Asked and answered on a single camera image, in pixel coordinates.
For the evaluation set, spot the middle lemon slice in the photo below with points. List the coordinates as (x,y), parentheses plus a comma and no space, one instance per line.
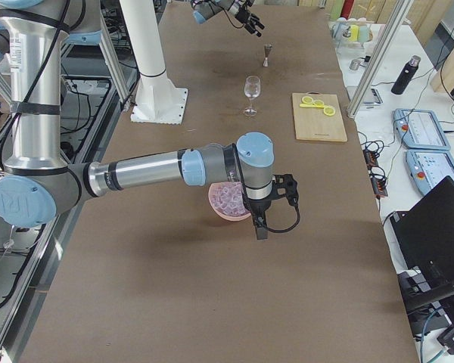
(318,103)

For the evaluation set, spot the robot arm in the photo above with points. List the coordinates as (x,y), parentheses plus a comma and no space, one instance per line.
(203,10)
(38,184)

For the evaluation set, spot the yellow plastic knife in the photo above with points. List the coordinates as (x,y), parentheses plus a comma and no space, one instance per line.
(308,106)

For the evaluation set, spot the black water bottle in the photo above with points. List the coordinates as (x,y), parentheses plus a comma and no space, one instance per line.
(406,75)

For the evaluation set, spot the blue teach pendant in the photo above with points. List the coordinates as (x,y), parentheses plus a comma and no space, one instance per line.
(420,129)
(429,167)

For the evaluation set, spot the steel jigger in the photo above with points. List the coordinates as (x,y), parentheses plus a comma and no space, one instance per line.
(267,51)

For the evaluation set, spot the white camera pole base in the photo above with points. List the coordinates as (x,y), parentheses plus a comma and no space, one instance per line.
(157,99)

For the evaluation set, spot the black laptop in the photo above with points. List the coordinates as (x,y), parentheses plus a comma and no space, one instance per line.
(425,234)

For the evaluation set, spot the bamboo cutting board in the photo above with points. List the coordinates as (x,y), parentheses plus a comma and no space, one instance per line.
(311,124)

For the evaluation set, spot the far lemon slice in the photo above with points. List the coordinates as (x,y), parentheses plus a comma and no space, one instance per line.
(329,111)

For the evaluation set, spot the upper blue teach pendant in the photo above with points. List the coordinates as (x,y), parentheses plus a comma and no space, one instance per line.
(420,129)

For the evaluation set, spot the yellow cup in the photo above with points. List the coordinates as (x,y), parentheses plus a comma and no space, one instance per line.
(352,33)

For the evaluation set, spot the lemon slice near handle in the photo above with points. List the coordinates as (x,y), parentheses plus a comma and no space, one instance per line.
(307,100)

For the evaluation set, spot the mint green cup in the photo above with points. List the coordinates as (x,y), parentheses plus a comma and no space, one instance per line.
(363,34)

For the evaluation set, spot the pink bowl of ice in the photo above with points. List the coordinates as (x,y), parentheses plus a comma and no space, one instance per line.
(227,202)

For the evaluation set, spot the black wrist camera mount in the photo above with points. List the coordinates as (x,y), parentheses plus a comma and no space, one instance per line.
(285,186)

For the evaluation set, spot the lower blue teach pendant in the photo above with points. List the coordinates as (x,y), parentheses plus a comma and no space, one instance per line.
(429,167)

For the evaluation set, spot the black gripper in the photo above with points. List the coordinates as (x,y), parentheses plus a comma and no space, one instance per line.
(259,206)
(243,15)

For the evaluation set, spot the aluminium frame post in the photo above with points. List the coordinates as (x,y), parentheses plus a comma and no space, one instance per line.
(396,18)

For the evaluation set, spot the clear wine glass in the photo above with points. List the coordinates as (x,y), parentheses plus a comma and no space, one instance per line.
(251,90)

